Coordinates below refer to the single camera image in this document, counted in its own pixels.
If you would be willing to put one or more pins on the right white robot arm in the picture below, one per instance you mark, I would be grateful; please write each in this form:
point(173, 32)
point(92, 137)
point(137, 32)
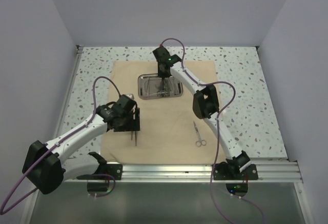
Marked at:
point(205, 107)

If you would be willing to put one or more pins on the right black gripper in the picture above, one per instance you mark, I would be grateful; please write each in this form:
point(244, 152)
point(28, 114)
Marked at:
point(161, 75)

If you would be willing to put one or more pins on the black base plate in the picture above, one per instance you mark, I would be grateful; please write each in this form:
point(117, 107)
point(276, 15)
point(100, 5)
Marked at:
point(115, 170)
point(222, 172)

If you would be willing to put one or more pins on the steel instrument tray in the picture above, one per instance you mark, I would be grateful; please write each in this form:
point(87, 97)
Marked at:
point(148, 85)

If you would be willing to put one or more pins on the aluminium rail frame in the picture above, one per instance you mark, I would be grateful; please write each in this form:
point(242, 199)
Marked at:
point(182, 193)

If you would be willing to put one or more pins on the steel surgical scissors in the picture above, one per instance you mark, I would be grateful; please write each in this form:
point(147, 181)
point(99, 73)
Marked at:
point(200, 142)

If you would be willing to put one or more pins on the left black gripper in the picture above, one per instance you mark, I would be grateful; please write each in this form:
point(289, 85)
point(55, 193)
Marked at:
point(134, 124)

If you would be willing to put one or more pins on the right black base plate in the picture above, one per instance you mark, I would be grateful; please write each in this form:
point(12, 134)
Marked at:
point(222, 172)

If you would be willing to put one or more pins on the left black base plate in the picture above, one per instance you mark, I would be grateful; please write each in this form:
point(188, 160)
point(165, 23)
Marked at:
point(115, 170)

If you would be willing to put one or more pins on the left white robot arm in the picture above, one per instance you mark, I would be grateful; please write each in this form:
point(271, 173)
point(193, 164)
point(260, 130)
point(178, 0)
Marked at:
point(48, 164)

